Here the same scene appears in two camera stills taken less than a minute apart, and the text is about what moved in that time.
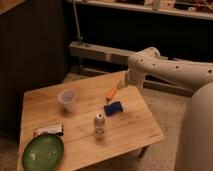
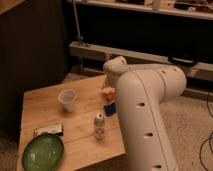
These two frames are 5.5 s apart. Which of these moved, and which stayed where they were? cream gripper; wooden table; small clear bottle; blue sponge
Moved: cream gripper
Stayed: small clear bottle; blue sponge; wooden table
